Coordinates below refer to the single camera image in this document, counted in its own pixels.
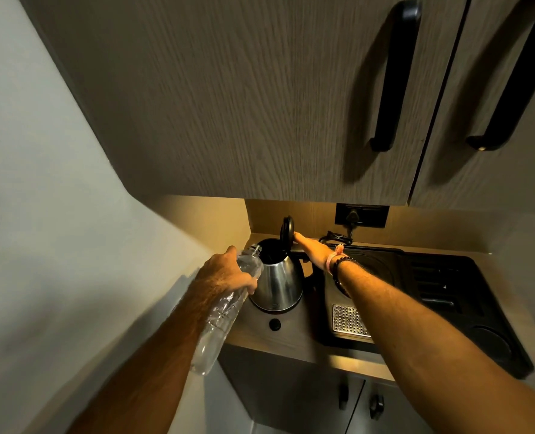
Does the stainless steel electric kettle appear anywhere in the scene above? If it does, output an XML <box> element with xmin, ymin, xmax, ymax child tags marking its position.
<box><xmin>249</xmin><ymin>216</ymin><xmax>316</xmax><ymax>313</ymax></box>

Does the pink wristband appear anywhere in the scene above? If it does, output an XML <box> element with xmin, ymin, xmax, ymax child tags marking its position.
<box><xmin>324</xmin><ymin>244</ymin><xmax>345</xmax><ymax>274</ymax></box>

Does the black cabinet door handle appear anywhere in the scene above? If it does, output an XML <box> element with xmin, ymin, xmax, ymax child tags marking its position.
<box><xmin>369</xmin><ymin>0</ymin><xmax>423</xmax><ymax>153</ymax></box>
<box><xmin>466</xmin><ymin>0</ymin><xmax>535</xmax><ymax>152</ymax></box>

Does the wide wood upper cabinet door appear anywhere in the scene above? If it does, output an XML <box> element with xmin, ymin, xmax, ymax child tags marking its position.
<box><xmin>16</xmin><ymin>0</ymin><xmax>469</xmax><ymax>206</ymax></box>

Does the person's left hand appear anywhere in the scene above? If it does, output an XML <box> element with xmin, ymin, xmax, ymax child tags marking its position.
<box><xmin>194</xmin><ymin>246</ymin><xmax>259</xmax><ymax>296</ymax></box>

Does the black power cable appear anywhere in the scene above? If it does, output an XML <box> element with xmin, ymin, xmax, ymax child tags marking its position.
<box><xmin>318</xmin><ymin>228</ymin><xmax>354</xmax><ymax>247</ymax></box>

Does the person's left forearm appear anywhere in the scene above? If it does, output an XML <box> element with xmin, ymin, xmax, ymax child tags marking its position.
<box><xmin>66</xmin><ymin>280</ymin><xmax>226</xmax><ymax>434</ymax></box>

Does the perforated metal drip grate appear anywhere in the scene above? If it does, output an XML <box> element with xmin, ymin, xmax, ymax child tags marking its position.
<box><xmin>331</xmin><ymin>304</ymin><xmax>373</xmax><ymax>343</ymax></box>

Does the person's right hand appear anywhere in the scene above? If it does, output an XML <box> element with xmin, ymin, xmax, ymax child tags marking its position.
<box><xmin>293</xmin><ymin>232</ymin><xmax>337</xmax><ymax>272</ymax></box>

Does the black bead bracelet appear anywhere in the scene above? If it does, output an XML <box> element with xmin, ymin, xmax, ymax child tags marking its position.
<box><xmin>331</xmin><ymin>256</ymin><xmax>361</xmax><ymax>286</ymax></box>

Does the black wall socket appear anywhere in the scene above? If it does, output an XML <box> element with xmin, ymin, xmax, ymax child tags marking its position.
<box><xmin>335</xmin><ymin>203</ymin><xmax>390</xmax><ymax>229</ymax></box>

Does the narrow wood upper cabinet door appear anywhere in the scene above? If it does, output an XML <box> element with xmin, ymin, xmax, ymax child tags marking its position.
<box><xmin>408</xmin><ymin>0</ymin><xmax>535</xmax><ymax>214</ymax></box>

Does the grey lower cabinet door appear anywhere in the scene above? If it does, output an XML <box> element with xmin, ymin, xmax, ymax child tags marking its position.
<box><xmin>218</xmin><ymin>343</ymin><xmax>366</xmax><ymax>434</ymax></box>
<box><xmin>347</xmin><ymin>379</ymin><xmax>433</xmax><ymax>434</ymax></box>

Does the person's right forearm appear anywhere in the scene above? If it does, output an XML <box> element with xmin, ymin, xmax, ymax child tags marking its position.
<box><xmin>335</xmin><ymin>261</ymin><xmax>535</xmax><ymax>434</ymax></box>

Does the clear plastic water bottle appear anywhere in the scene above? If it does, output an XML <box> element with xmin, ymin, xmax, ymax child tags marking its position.
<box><xmin>190</xmin><ymin>244</ymin><xmax>264</xmax><ymax>376</ymax></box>

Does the black countertop tray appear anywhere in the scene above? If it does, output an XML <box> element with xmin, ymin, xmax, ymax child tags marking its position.
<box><xmin>315</xmin><ymin>244</ymin><xmax>535</xmax><ymax>380</ymax></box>

